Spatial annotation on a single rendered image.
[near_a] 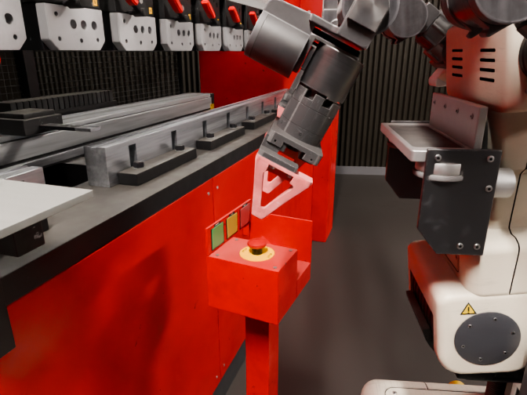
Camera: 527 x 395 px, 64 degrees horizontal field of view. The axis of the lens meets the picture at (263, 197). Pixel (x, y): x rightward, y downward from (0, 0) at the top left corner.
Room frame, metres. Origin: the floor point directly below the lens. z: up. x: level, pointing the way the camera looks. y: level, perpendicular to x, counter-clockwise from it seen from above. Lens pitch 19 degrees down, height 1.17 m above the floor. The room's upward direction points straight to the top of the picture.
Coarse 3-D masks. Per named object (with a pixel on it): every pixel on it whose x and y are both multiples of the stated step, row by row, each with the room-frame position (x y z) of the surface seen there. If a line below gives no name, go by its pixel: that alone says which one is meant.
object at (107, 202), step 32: (256, 128) 1.73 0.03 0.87; (192, 160) 1.19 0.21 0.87; (224, 160) 1.25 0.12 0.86; (96, 192) 0.89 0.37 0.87; (128, 192) 0.89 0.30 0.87; (160, 192) 0.91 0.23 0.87; (64, 224) 0.71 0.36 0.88; (96, 224) 0.71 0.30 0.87; (128, 224) 0.79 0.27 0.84; (0, 256) 0.58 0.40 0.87; (32, 256) 0.58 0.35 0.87; (64, 256) 0.62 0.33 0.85; (32, 288) 0.56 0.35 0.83
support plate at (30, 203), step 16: (0, 192) 0.52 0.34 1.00; (16, 192) 0.52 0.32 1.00; (32, 192) 0.52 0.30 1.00; (48, 192) 0.52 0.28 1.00; (64, 192) 0.52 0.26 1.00; (80, 192) 0.52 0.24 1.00; (0, 208) 0.46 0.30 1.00; (16, 208) 0.46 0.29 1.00; (32, 208) 0.46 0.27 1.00; (48, 208) 0.46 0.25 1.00; (64, 208) 0.48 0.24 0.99; (0, 224) 0.41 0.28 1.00; (16, 224) 0.41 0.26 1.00; (32, 224) 0.43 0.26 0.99
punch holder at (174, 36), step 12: (156, 0) 1.19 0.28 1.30; (180, 0) 1.27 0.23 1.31; (156, 12) 1.19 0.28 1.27; (168, 12) 1.20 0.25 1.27; (156, 24) 1.19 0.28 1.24; (168, 24) 1.19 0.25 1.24; (180, 24) 1.25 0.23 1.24; (192, 24) 1.32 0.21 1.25; (168, 36) 1.19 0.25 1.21; (180, 36) 1.25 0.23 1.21; (192, 36) 1.31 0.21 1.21; (156, 48) 1.20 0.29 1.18; (168, 48) 1.19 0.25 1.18; (180, 48) 1.25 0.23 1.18
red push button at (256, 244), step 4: (252, 240) 0.78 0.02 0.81; (256, 240) 0.78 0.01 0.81; (260, 240) 0.78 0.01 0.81; (264, 240) 0.78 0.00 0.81; (248, 244) 0.77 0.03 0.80; (252, 244) 0.77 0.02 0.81; (256, 244) 0.76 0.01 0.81; (260, 244) 0.77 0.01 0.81; (264, 244) 0.77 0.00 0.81; (252, 248) 0.78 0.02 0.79; (256, 248) 0.76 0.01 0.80; (260, 248) 0.76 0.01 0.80; (252, 252) 0.78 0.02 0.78; (256, 252) 0.77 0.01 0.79; (260, 252) 0.77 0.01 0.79
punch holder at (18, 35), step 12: (0, 0) 0.72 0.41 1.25; (12, 0) 0.74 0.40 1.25; (0, 12) 0.71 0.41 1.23; (12, 12) 0.73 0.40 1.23; (0, 24) 0.71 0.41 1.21; (12, 24) 0.73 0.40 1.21; (0, 36) 0.71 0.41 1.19; (12, 36) 0.73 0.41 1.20; (24, 36) 0.75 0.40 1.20; (0, 48) 0.70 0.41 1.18; (12, 48) 0.72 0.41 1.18
